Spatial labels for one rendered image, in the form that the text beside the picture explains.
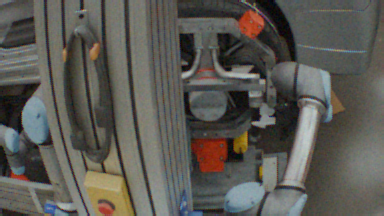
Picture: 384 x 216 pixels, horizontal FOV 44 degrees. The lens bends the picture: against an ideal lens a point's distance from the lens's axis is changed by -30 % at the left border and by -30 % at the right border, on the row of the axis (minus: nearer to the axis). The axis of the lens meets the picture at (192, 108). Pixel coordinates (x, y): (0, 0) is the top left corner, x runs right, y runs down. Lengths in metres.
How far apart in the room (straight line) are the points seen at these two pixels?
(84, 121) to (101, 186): 0.14
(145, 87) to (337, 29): 1.68
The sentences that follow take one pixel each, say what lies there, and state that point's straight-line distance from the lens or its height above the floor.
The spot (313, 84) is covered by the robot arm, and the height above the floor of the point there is 1.24.
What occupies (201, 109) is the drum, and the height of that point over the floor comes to 0.84.
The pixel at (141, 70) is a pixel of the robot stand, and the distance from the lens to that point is 1.04.
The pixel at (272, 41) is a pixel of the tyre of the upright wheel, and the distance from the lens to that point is 2.46.
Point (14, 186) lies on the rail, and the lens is 2.88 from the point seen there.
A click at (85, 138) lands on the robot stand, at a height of 1.57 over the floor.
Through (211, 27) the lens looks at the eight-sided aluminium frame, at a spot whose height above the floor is 1.10.
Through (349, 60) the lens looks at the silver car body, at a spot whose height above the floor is 0.84.
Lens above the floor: 2.29
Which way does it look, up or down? 38 degrees down
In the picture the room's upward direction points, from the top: 4 degrees counter-clockwise
